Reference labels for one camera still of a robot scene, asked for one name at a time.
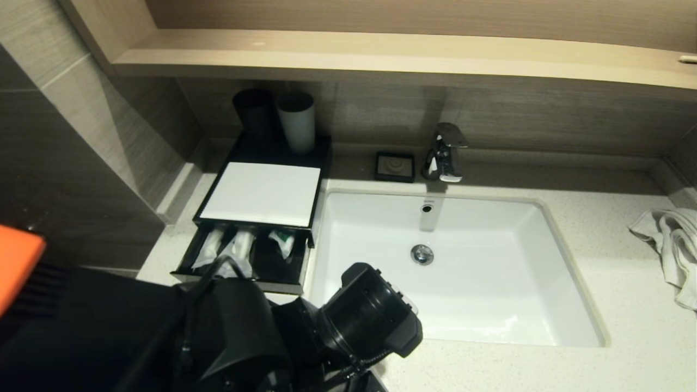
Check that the white ceramic sink basin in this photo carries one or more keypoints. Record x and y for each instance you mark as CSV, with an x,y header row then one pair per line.
x,y
490,294

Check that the round grey soap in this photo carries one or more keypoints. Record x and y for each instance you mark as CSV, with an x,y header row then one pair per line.
x,y
395,165

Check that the black square soap dish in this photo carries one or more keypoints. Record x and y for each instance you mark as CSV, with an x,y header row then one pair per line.
x,y
377,170

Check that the chrome drain stopper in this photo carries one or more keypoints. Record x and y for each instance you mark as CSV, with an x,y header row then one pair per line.
x,y
422,255

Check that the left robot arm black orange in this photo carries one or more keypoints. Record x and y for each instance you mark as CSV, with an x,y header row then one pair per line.
x,y
109,326

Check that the black tapered cup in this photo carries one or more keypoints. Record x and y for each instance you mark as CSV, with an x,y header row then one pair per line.
x,y
253,117

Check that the light wooden shelf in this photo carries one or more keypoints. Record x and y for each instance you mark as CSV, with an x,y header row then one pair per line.
x,y
381,54

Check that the long clear toothbrush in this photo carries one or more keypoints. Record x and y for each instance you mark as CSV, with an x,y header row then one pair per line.
x,y
209,247

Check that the black amenity box with drawer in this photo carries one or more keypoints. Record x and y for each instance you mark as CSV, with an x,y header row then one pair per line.
x,y
272,261

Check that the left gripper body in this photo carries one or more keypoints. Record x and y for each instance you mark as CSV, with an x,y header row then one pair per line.
x,y
370,384

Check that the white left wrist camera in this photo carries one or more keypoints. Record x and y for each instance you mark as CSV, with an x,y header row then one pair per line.
x,y
412,307

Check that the grey cup with dark rim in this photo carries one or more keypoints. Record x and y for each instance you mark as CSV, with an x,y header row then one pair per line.
x,y
298,130

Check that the white sachet with green print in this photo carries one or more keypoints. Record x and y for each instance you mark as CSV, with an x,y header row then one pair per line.
x,y
283,240

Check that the white crumpled towel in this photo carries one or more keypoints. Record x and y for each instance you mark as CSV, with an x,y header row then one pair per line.
x,y
675,245

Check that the white card sheet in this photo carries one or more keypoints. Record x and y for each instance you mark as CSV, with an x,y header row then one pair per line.
x,y
261,193

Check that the small white item on shelf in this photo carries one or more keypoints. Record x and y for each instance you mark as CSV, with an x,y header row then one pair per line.
x,y
687,59

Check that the chrome faucet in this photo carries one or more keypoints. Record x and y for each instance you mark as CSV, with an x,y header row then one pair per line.
x,y
444,147

